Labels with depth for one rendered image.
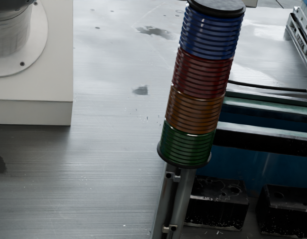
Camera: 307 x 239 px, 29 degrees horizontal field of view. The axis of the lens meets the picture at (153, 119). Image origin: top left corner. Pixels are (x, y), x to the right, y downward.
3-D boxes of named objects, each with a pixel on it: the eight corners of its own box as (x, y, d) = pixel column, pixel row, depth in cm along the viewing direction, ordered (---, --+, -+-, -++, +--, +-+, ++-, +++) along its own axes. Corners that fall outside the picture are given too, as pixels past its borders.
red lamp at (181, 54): (222, 76, 67) (231, 40, 65) (228, 102, 62) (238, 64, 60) (170, 68, 67) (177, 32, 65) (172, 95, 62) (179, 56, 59)
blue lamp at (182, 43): (231, 40, 65) (240, 1, 63) (238, 64, 60) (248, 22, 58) (177, 32, 65) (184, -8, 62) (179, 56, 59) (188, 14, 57)
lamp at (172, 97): (214, 109, 70) (222, 76, 67) (219, 138, 65) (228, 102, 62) (163, 103, 69) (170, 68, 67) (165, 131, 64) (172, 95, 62)
